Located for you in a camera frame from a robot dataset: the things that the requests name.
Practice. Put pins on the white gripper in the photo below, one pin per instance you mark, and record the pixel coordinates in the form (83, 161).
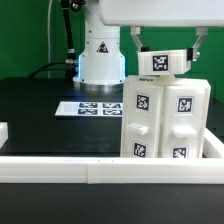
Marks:
(164, 13)

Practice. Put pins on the white cabinet top box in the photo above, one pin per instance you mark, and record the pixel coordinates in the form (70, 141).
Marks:
(170, 62)

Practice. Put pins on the white cabinet body box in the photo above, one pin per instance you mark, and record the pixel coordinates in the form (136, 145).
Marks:
(164, 83)

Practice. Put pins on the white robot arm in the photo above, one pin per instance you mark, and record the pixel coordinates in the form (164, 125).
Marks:
(102, 65)

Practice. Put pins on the white marker base plate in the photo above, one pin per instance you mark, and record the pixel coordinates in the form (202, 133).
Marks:
(89, 109)

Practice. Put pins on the white table border frame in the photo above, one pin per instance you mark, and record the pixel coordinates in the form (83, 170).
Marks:
(209, 170)

